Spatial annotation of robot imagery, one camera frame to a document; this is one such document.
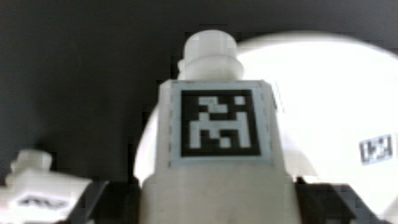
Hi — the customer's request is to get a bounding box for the white cylindrical table leg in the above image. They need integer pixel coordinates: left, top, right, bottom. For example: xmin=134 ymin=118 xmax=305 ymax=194
xmin=134 ymin=30 xmax=300 ymax=224

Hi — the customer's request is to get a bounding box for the white cross-shaped table base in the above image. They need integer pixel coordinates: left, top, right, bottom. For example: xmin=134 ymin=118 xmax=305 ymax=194
xmin=0 ymin=149 xmax=92 ymax=224

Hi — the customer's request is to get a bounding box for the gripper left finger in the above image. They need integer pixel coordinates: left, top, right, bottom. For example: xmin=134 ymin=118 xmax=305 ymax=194
xmin=65 ymin=181 xmax=140 ymax=224

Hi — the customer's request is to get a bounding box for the white round table top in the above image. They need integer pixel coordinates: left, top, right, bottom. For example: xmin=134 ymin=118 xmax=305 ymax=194
xmin=134 ymin=32 xmax=398 ymax=224

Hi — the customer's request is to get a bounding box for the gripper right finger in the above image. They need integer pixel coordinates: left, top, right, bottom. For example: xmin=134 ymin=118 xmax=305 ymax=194
xmin=294 ymin=178 xmax=380 ymax=224

